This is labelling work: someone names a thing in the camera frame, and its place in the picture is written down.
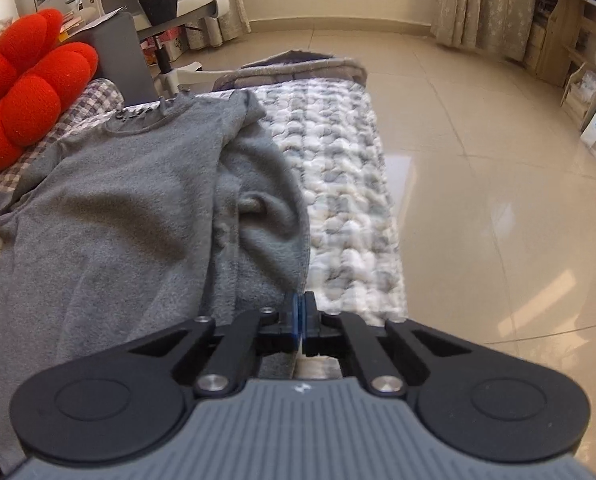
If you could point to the grey knit sweater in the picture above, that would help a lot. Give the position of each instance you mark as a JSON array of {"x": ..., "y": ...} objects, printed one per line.
[{"x": 128, "y": 220}]

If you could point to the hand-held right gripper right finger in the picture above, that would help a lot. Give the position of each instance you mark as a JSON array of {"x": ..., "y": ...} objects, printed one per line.
[{"x": 309, "y": 325}]

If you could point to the folded grey blanket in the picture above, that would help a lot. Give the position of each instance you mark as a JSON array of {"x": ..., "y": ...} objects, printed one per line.
[{"x": 298, "y": 67}]

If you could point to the grey sofa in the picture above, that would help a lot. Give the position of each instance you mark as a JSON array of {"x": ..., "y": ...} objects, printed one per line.
[{"x": 123, "y": 60}]

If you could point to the beige patterned curtain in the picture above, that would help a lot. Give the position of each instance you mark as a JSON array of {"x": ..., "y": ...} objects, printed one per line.
[{"x": 483, "y": 5}]

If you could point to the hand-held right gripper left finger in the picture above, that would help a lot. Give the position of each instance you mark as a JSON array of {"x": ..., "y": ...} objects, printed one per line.
[{"x": 296, "y": 322}]

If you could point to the white paper sheet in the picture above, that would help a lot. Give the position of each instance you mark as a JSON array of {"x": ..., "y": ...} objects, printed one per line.
[{"x": 103, "y": 19}]

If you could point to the wooden shelf desk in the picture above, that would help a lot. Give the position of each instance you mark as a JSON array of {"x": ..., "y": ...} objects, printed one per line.
[{"x": 568, "y": 35}]

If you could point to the red knotted cushion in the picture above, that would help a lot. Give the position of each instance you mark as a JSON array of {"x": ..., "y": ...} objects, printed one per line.
[{"x": 28, "y": 95}]

